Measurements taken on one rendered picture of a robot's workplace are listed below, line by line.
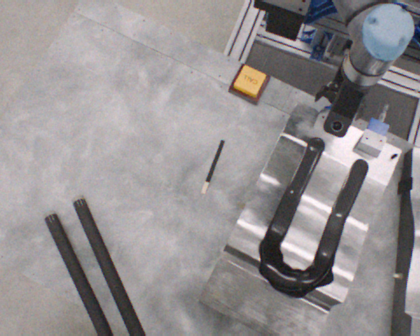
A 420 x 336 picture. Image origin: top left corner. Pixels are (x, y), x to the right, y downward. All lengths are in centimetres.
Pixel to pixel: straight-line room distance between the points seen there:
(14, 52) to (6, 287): 99
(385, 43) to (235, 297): 60
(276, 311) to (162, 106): 55
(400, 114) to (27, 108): 134
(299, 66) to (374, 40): 118
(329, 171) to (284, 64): 90
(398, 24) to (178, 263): 68
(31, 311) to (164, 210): 100
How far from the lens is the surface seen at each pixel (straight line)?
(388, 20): 83
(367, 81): 92
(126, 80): 128
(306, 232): 107
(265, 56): 198
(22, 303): 206
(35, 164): 126
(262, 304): 110
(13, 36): 239
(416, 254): 116
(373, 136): 115
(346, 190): 114
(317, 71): 199
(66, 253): 115
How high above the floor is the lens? 195
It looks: 75 degrees down
